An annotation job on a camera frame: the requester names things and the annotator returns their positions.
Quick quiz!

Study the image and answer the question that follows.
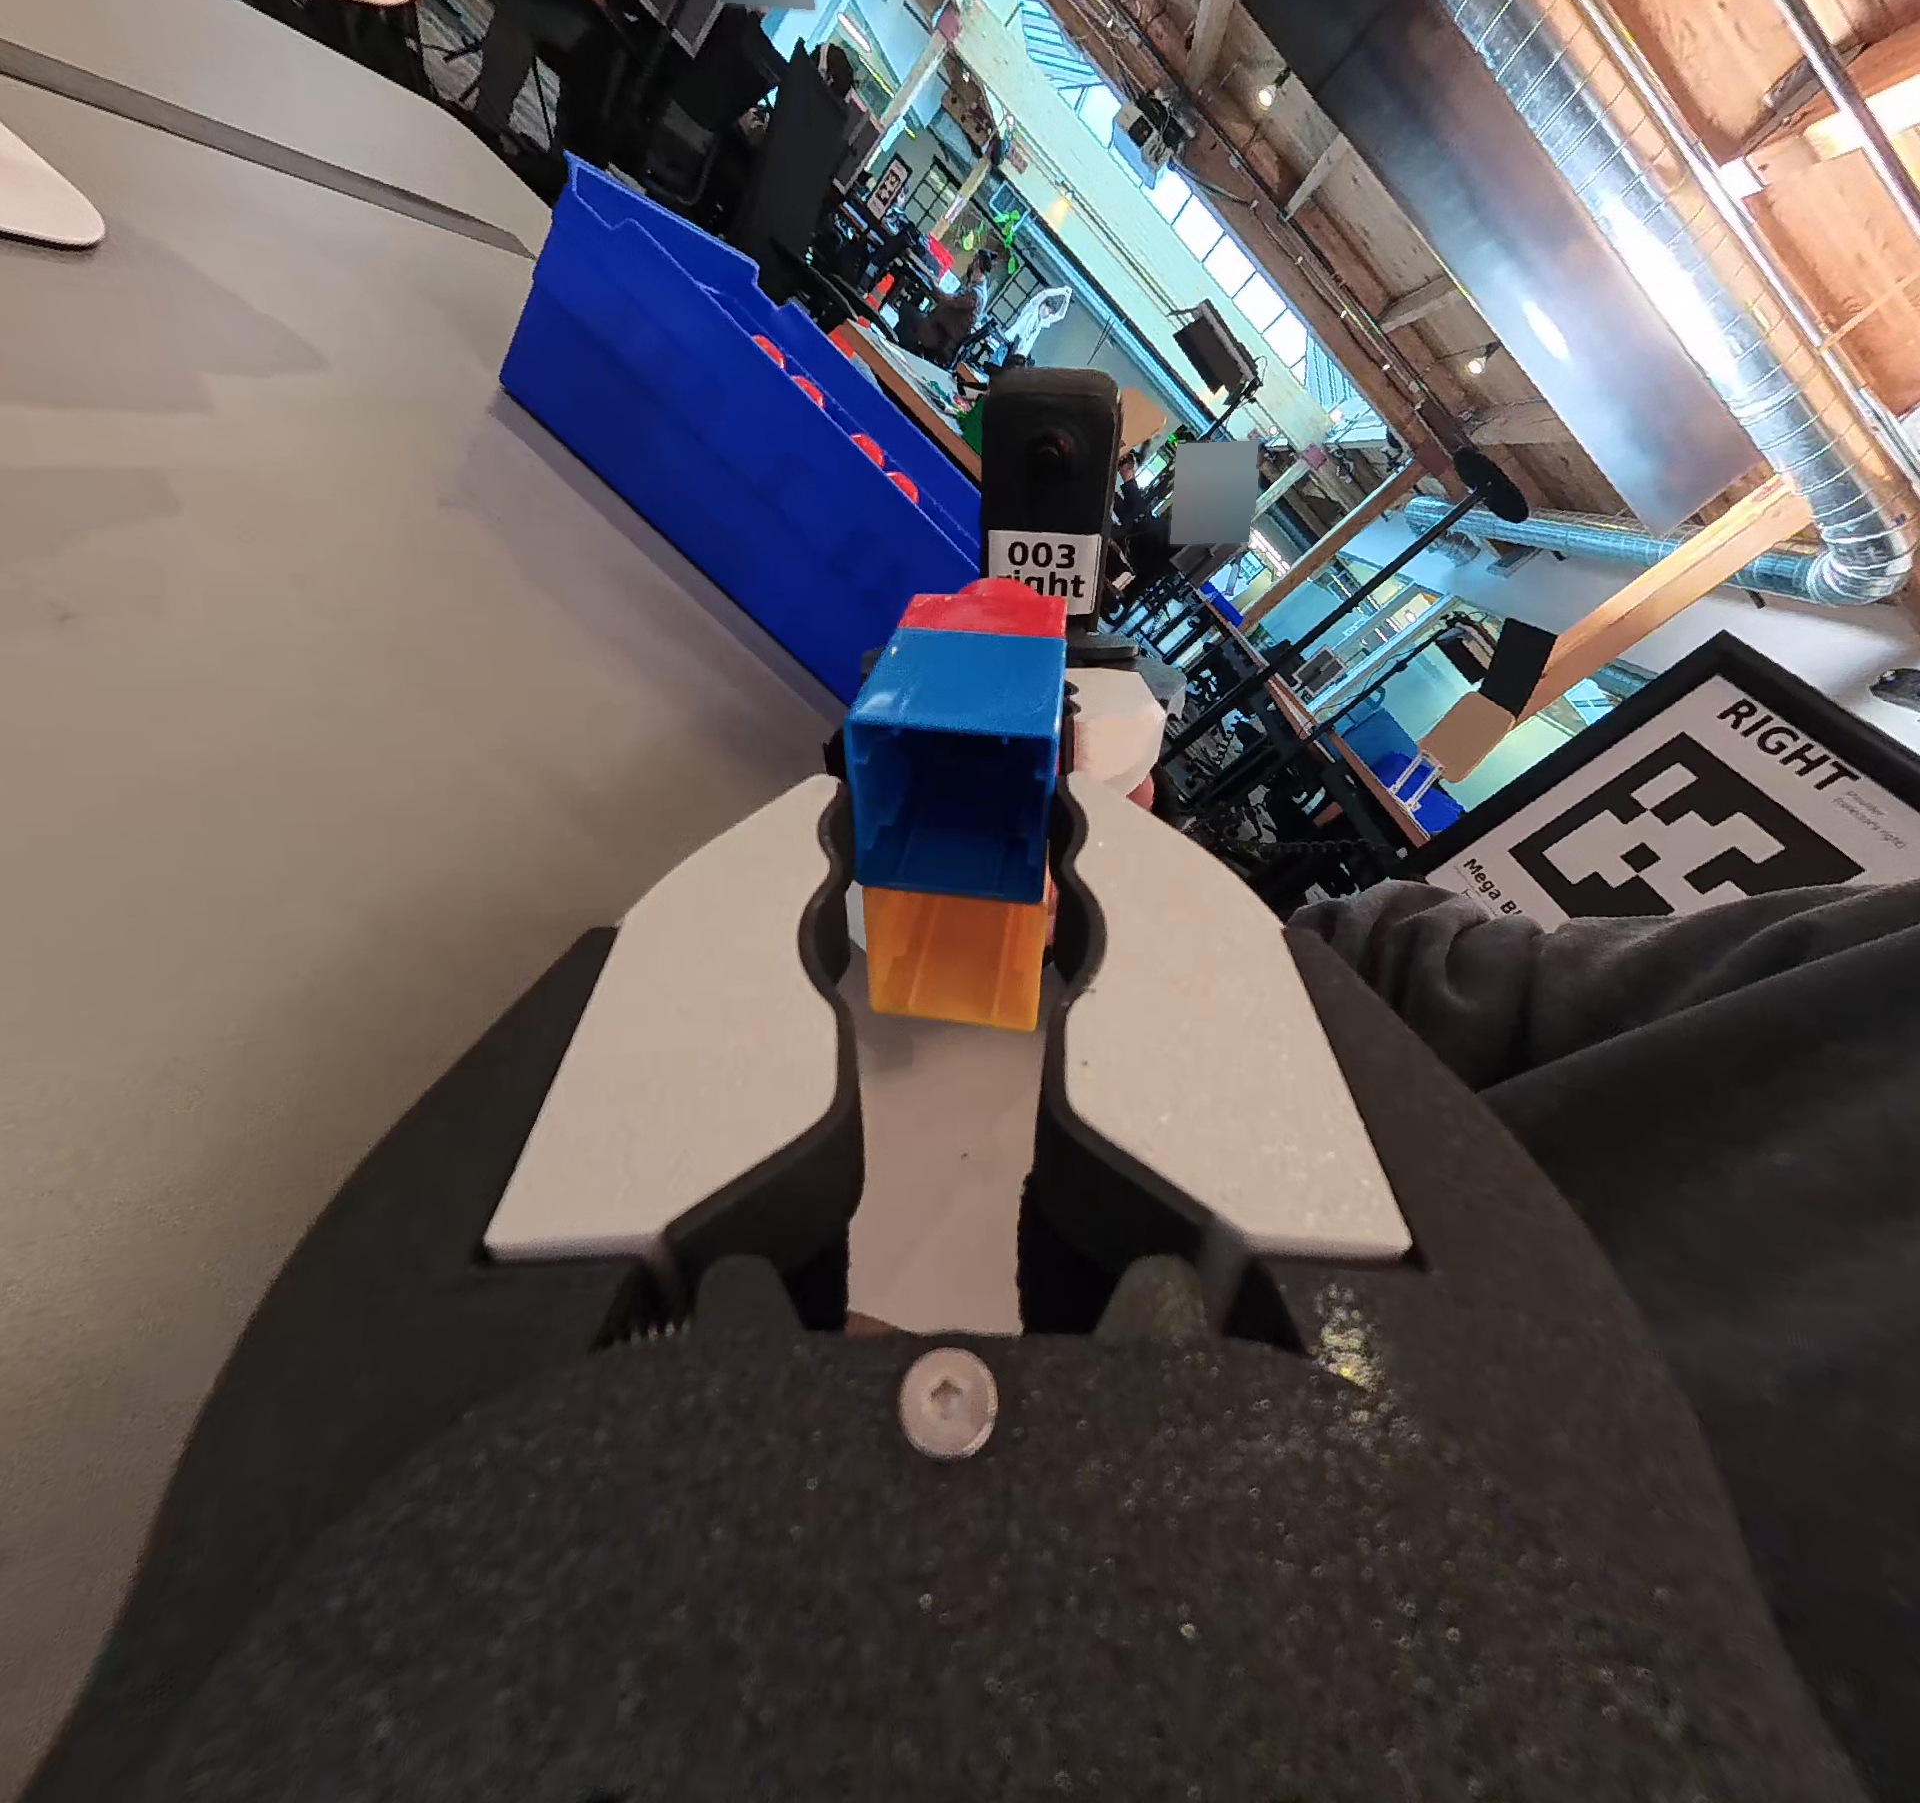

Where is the yellow toy block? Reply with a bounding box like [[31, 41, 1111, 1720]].
[[863, 885, 1056, 1032]]

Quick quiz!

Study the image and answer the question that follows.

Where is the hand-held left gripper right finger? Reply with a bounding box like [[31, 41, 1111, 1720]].
[[1025, 770, 1414, 1338]]

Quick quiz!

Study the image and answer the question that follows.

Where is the silver ventilation duct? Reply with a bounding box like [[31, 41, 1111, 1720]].
[[1356, 0, 1920, 608]]

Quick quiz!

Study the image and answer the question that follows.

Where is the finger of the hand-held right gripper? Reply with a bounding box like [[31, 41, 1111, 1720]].
[[1068, 675, 1167, 803]]

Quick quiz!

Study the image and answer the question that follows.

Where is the grey desk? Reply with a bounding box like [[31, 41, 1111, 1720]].
[[0, 0, 991, 1707]]

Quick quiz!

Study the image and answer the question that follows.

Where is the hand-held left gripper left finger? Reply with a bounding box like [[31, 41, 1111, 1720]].
[[480, 773, 869, 1338]]

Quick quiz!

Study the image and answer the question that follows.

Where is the black white marker board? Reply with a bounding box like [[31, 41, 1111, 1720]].
[[1395, 630, 1920, 935]]

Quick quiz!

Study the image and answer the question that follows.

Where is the blue plastic storage bin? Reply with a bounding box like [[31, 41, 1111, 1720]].
[[499, 153, 991, 706]]

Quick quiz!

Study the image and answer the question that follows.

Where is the blue toy block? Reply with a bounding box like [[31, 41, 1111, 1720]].
[[843, 626, 1069, 908]]

